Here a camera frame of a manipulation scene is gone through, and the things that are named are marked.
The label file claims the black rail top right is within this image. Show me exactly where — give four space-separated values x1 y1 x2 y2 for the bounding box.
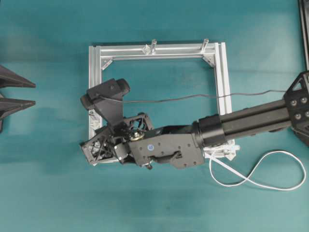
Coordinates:
298 0 309 70

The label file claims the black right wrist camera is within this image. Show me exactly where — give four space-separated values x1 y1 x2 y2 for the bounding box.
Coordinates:
80 78 130 131

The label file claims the silver aluminium extrusion frame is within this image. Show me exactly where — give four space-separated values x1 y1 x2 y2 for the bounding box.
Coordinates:
89 43 239 159

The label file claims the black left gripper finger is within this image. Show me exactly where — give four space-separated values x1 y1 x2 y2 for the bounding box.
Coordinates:
0 98 36 132
0 65 36 88

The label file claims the black right camera cable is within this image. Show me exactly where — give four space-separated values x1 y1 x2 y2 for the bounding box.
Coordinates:
98 89 288 103

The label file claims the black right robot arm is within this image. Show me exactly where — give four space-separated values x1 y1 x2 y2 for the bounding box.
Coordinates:
80 72 309 169

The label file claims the silver pin top right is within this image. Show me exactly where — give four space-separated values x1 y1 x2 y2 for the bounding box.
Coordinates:
201 39 209 53

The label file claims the white ethernet cable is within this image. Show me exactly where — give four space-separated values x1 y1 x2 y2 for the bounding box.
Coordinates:
209 143 306 191

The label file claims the white cable tie mount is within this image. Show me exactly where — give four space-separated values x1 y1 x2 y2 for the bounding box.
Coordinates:
89 110 99 121
90 121 100 130
142 44 151 55

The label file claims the silver pin top middle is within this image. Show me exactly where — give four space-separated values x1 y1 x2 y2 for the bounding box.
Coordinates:
151 39 157 54

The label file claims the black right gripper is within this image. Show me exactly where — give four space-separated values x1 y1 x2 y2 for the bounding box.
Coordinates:
80 113 153 166

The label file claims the silver pin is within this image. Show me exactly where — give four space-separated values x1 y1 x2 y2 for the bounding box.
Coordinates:
201 39 209 53
151 39 157 54

